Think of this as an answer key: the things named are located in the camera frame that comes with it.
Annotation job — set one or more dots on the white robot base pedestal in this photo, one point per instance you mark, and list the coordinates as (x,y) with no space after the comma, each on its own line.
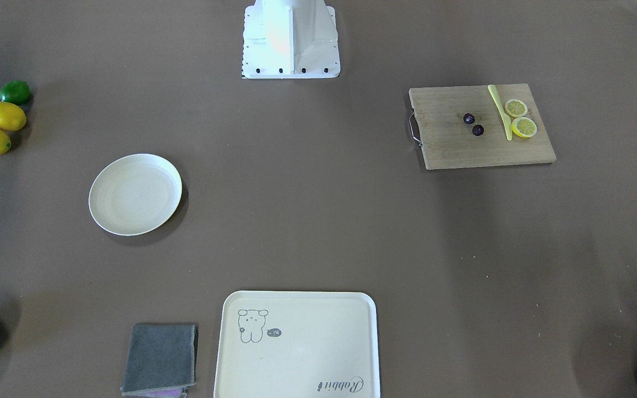
(290,40)

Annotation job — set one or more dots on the grey folded cloth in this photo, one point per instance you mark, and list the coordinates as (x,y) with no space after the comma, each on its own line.
(160,360)

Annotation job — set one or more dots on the cream round plate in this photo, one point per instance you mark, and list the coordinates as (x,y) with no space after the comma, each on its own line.
(135,194)

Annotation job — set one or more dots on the lemon slice lower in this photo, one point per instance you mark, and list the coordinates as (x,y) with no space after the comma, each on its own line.
(524,127)

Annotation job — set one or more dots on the lemon slice upper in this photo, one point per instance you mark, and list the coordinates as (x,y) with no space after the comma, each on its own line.
(515,108)

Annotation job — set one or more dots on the lemon slice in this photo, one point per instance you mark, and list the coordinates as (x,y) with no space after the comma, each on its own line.
(524,127)
(515,108)

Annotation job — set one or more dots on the yellow lemon upper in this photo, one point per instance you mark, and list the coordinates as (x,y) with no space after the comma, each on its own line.
(12,117)

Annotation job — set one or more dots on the wooden cutting board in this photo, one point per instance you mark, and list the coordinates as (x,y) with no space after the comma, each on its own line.
(447,143)

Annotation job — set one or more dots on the green lime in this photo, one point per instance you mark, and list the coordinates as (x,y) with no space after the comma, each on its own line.
(16,92)

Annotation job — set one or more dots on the cream rabbit tray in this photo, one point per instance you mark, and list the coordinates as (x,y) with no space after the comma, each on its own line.
(298,344)

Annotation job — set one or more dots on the yellow plastic knife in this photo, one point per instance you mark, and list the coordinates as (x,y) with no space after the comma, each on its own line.
(506,120)

